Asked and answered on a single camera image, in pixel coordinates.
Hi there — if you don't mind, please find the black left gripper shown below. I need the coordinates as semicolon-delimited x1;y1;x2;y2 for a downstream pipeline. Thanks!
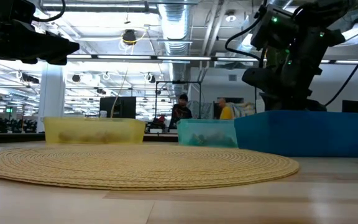
0;19;81;66

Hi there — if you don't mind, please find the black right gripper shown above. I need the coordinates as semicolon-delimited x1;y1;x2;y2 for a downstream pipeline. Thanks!
242;40;328;112

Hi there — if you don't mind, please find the blue plastic tray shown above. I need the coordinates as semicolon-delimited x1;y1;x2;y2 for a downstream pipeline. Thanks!
234;110;358;159

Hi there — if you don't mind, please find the white plant pot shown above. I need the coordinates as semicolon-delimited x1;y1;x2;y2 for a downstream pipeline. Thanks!
255;96;265;114

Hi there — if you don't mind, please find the white pillar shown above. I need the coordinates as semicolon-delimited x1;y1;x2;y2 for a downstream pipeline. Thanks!
37;63;65;133

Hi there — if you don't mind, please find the small black box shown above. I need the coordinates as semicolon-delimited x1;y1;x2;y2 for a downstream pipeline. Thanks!
342;100;358;113

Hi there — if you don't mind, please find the crumpled cloth cover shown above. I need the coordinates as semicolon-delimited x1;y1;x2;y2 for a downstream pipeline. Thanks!
192;100;214;120
232;101;256;121

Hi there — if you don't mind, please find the person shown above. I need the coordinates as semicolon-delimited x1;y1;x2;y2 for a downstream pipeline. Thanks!
169;93;193;130
218;98;234;121

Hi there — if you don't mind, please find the yellow translucent plastic bin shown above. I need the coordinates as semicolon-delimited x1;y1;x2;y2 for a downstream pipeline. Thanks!
43;116;146;145

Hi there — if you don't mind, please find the black monitor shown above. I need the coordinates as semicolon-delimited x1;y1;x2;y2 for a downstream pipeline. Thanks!
99;96;137;119

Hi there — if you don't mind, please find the teal translucent plastic bin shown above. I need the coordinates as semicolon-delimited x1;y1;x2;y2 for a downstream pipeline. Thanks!
177;119;239;148

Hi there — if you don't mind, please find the round woven straw placemat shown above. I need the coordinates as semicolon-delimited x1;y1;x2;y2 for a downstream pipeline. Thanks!
0;143;300;190

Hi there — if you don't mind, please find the long LED light bar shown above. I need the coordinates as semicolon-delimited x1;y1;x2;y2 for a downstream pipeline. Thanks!
67;54;358;65

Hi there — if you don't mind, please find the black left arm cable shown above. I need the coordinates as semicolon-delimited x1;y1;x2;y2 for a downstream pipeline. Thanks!
32;0;67;23

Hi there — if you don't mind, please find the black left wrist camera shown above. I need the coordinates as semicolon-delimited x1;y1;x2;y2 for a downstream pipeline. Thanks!
0;0;36;22

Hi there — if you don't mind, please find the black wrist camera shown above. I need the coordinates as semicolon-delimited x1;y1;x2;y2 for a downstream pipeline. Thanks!
0;0;36;22
250;3;298;50

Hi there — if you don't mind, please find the black hanging camera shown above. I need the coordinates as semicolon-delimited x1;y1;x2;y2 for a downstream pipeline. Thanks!
122;29;137;46

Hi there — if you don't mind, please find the thin yellow hanging cable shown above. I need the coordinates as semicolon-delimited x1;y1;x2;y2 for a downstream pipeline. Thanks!
109;27;150;119

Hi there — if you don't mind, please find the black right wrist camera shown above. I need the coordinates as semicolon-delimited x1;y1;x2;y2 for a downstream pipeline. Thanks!
250;3;298;50

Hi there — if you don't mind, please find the black aluminium table frame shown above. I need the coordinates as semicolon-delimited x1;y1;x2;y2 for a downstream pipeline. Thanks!
0;133;180;144

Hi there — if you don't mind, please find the silver air duct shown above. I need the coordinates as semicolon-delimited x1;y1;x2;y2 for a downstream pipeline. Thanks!
157;0;192;91
228;0;267;60

